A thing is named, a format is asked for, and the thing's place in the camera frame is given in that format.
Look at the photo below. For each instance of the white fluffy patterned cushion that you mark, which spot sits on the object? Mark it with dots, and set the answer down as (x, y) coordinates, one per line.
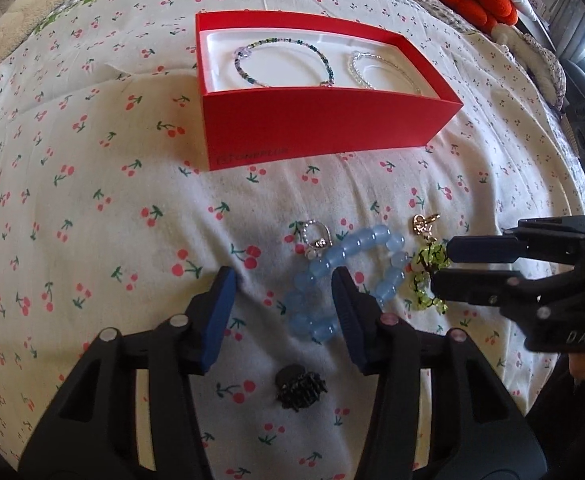
(537, 60)

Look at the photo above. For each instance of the red cardboard box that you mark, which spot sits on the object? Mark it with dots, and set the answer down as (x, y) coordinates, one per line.
(322, 120)

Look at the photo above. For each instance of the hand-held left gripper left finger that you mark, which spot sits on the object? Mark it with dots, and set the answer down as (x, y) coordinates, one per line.
(221, 310)

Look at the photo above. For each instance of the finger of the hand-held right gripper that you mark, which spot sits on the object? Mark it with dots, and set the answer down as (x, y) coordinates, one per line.
(477, 250)
(472, 285)

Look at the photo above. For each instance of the cherry print bedsheet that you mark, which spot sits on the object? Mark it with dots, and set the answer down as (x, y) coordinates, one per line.
(122, 210)

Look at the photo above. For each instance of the black hair claw clip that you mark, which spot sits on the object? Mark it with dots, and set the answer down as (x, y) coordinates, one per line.
(300, 387)

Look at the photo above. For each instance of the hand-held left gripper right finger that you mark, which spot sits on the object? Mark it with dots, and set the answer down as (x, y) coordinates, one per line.
(346, 310)

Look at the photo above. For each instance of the beige fluffy blanket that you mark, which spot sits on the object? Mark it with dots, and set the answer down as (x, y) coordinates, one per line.
(37, 20)

